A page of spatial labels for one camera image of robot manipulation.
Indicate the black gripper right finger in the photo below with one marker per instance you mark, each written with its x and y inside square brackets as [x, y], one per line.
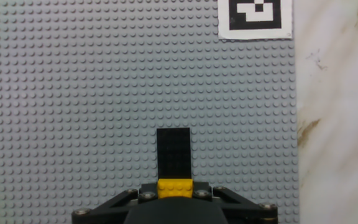
[244, 205]

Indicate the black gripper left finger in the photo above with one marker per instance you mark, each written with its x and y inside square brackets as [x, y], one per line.
[113, 205]

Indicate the yellow Lego brick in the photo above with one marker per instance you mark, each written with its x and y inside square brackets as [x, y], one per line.
[175, 188]

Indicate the black Lego brick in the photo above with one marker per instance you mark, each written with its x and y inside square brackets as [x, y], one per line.
[174, 154]

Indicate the grey Lego baseplate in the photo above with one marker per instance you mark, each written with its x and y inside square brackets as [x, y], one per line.
[104, 93]

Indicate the black white ArUco marker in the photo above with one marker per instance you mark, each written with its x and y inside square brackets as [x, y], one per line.
[255, 18]

